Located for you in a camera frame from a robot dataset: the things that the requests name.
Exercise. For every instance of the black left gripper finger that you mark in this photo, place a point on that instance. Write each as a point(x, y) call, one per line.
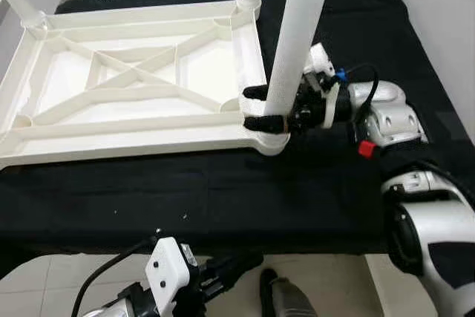
point(237, 261)

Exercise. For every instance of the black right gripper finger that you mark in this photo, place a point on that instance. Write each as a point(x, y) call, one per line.
point(263, 124)
point(254, 93)

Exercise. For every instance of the white plastic table top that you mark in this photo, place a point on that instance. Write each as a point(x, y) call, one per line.
point(148, 128)

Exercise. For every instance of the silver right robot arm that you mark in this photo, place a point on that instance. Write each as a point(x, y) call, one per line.
point(430, 220)

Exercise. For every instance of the yellow rubber band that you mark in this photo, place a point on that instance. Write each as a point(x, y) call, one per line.
point(285, 124)

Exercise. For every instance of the grey robot right leg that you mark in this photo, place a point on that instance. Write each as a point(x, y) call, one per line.
point(286, 298)

